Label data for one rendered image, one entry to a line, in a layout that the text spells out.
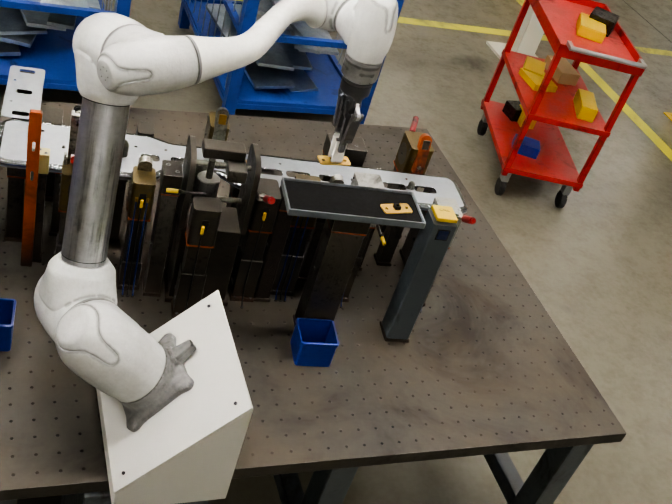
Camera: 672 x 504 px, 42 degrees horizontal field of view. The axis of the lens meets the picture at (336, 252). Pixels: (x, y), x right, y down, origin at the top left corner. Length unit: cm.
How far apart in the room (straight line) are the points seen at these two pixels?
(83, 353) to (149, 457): 28
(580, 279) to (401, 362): 213
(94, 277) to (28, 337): 41
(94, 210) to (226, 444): 58
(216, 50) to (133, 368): 69
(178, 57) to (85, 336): 60
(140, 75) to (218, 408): 71
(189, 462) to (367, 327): 86
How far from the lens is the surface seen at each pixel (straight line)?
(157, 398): 200
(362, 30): 204
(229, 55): 184
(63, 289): 204
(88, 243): 201
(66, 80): 446
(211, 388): 196
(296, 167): 264
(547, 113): 470
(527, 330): 288
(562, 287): 443
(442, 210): 237
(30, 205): 245
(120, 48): 176
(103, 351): 189
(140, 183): 231
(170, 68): 176
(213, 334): 204
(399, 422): 240
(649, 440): 390
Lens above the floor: 241
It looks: 37 degrees down
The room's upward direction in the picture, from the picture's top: 19 degrees clockwise
